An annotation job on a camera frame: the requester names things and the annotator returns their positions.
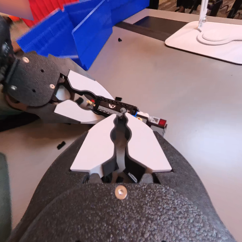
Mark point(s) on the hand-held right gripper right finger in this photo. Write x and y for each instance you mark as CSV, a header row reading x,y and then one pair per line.
x,y
147,149

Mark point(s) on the red plastic bin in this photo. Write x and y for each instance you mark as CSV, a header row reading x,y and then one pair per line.
x,y
49,4

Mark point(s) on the lego car model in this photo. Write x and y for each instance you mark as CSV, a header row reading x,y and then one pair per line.
x,y
113,105

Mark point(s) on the person's green sweater torso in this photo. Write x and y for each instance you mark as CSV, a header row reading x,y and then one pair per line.
x,y
4,189

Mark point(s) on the blue plastic bin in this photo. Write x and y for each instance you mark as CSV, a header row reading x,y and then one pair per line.
x,y
128,9
90,37

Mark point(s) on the small black square lego piece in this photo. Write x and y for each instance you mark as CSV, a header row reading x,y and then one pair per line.
x,y
60,145

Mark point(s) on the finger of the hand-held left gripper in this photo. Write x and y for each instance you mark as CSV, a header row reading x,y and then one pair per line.
x,y
75,113
88,83

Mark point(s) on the white book stand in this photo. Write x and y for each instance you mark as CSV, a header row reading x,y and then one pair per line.
x,y
185,41

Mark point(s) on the narrow black stickered tile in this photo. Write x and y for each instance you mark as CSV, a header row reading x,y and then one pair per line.
x,y
132,176

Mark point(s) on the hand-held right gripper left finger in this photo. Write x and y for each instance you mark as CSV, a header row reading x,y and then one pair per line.
x,y
94,149

